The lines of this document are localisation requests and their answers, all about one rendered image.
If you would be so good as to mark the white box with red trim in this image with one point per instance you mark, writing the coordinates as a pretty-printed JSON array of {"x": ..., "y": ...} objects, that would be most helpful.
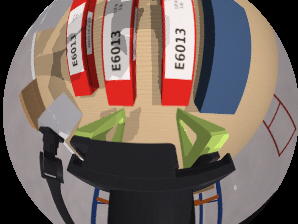
[{"x": 118, "y": 44}]

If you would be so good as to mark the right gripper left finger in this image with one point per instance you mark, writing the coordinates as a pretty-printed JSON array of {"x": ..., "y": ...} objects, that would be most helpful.
[{"x": 98, "y": 129}]

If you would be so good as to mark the white box with red edges labelled e6013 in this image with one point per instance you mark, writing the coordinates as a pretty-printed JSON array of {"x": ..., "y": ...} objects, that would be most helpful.
[{"x": 79, "y": 47}]

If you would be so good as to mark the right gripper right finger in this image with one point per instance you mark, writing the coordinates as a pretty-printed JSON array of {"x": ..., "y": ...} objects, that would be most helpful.
[{"x": 210, "y": 137}]

